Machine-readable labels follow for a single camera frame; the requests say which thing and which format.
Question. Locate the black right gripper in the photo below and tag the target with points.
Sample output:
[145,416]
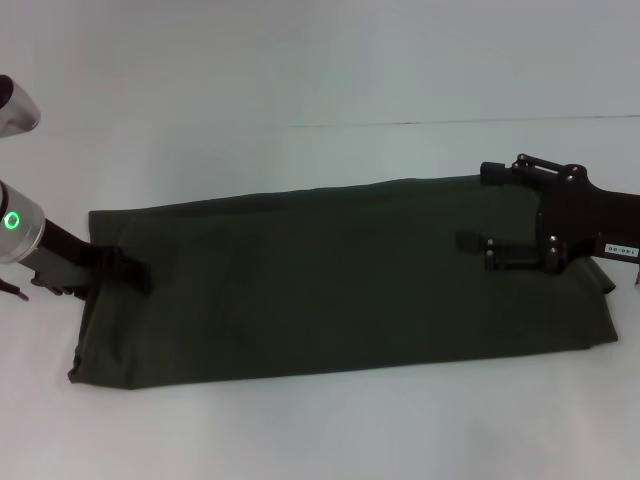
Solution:
[595,215]

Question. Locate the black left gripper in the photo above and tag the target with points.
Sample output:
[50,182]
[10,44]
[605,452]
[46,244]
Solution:
[60,255]

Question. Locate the dark green shirt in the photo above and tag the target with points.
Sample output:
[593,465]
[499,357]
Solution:
[325,280]

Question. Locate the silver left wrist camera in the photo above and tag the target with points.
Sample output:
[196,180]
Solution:
[17,107]

